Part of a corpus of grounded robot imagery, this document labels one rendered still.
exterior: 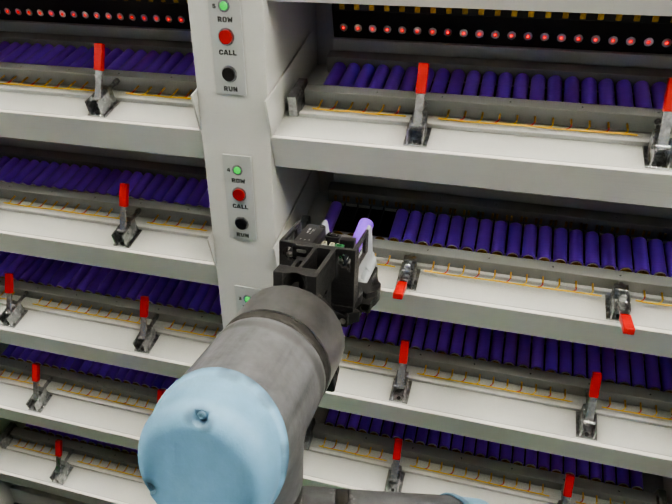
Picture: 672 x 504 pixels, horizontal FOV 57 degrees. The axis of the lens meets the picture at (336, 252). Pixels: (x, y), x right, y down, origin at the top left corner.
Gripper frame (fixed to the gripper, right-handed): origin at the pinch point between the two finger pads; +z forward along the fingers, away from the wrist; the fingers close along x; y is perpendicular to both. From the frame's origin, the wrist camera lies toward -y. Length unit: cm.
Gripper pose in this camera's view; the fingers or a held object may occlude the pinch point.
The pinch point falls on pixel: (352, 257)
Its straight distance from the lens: 69.4
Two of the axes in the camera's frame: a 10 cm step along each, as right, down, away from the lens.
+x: -9.6, -1.3, 2.4
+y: 0.2, -9.1, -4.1
